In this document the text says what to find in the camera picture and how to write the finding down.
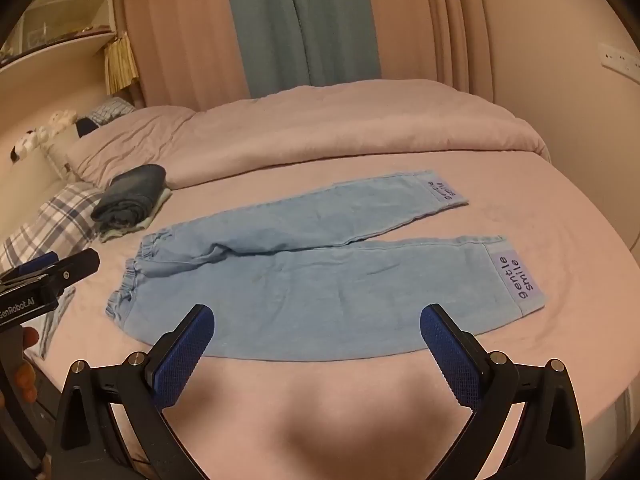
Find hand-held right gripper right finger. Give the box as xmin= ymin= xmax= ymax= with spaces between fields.
xmin=420 ymin=304 xmax=586 ymax=480

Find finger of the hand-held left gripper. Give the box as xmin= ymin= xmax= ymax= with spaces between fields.
xmin=0 ymin=253 xmax=61 ymax=283
xmin=0 ymin=247 xmax=101 ymax=295

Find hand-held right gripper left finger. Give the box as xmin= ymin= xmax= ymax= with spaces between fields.
xmin=50 ymin=304 xmax=216 ymax=480

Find light blue pants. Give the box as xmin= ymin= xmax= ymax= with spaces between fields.
xmin=105 ymin=169 xmax=546 ymax=362

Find person's left hand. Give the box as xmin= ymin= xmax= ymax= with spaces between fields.
xmin=0 ymin=326 xmax=42 ymax=411

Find plaid cloth strip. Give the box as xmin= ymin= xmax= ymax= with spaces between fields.
xmin=37 ymin=287 xmax=76 ymax=361

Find plaid pillow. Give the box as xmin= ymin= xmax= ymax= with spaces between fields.
xmin=0 ymin=182 xmax=106 ymax=273

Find folded dark jeans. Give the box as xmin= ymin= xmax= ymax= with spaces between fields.
xmin=91 ymin=164 xmax=167 ymax=228

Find folded light green cloth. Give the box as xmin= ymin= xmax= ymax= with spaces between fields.
xmin=97 ymin=189 xmax=173 ymax=245

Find black and white stuffed toy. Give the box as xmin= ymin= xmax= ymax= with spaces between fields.
xmin=10 ymin=130 xmax=51 ymax=162

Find pink pillow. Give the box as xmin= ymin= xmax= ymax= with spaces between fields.
xmin=66 ymin=105 xmax=201 ymax=186

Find small plaid cloth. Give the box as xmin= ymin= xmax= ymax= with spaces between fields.
xmin=90 ymin=99 xmax=137 ymax=126

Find beige headboard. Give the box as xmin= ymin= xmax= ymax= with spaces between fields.
xmin=0 ymin=32 xmax=146 ymax=261

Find yellow fringed cloth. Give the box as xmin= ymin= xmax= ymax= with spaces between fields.
xmin=102 ymin=31 xmax=142 ymax=96

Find pink curtain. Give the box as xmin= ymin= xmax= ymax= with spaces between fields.
xmin=370 ymin=0 xmax=501 ymax=95
xmin=121 ymin=0 xmax=251 ymax=112

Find white shelf unit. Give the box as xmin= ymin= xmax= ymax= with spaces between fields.
xmin=0 ymin=0 xmax=127 ymax=63

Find pink duvet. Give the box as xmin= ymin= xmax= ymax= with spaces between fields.
xmin=162 ymin=79 xmax=551 ymax=188

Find blue curtain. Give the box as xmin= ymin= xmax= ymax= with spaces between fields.
xmin=220 ymin=0 xmax=386 ymax=98

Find white wall outlet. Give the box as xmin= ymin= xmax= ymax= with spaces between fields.
xmin=598 ymin=42 xmax=640 ymax=72

